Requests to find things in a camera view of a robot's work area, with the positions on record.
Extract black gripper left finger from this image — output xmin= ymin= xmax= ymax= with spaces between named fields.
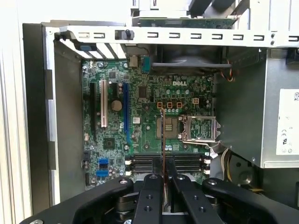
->
xmin=20 ymin=158 xmax=165 ymax=224

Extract black PC case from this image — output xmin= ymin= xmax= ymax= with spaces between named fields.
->
xmin=22 ymin=20 xmax=299 ymax=224

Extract CPU socket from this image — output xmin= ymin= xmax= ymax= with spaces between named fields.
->
xmin=155 ymin=115 xmax=182 ymax=140

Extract long black expansion slot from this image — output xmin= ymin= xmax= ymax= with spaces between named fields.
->
xmin=89 ymin=81 xmax=98 ymax=143

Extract green RAM stick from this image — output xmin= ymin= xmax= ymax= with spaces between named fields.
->
xmin=160 ymin=107 xmax=172 ymax=212

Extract RAM slot white clips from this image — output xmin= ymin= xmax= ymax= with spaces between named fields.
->
xmin=125 ymin=159 xmax=211 ymax=165
xmin=125 ymin=169 xmax=211 ymax=176

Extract blue expansion slot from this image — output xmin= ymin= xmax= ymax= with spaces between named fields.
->
xmin=123 ymin=81 xmax=132 ymax=146

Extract green graphics card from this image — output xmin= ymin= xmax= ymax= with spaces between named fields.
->
xmin=137 ymin=16 xmax=238 ymax=30

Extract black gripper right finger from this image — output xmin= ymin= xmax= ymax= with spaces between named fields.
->
xmin=166 ymin=158 xmax=299 ymax=224

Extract green motherboard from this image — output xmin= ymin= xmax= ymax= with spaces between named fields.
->
xmin=81 ymin=59 xmax=214 ymax=187

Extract blue video port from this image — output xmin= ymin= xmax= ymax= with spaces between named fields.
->
xmin=141 ymin=56 xmax=150 ymax=73

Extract round coin battery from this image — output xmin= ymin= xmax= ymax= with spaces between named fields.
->
xmin=111 ymin=100 xmax=123 ymax=112

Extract RAM slot black clips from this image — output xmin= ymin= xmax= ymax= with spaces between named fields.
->
xmin=126 ymin=164 xmax=211 ymax=170
xmin=126 ymin=154 xmax=211 ymax=160

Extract short black expansion slot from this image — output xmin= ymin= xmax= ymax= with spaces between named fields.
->
xmin=111 ymin=83 xmax=120 ymax=98

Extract twisted fan wire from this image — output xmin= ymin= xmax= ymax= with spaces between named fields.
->
xmin=221 ymin=59 xmax=235 ymax=82

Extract black case fan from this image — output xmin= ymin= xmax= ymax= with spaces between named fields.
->
xmin=151 ymin=45 xmax=233 ymax=70

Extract grey power supply unit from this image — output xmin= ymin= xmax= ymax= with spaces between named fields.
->
xmin=214 ymin=55 xmax=299 ymax=169

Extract white expansion slot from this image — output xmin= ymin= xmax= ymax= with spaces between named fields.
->
xmin=100 ymin=79 xmax=108 ymax=128

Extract metal socket cover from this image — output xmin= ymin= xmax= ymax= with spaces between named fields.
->
xmin=181 ymin=114 xmax=222 ymax=143

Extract yellow white wire bundle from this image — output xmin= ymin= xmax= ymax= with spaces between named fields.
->
xmin=219 ymin=148 xmax=234 ymax=182

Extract wire locking lever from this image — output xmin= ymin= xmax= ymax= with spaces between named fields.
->
xmin=182 ymin=137 xmax=222 ymax=150

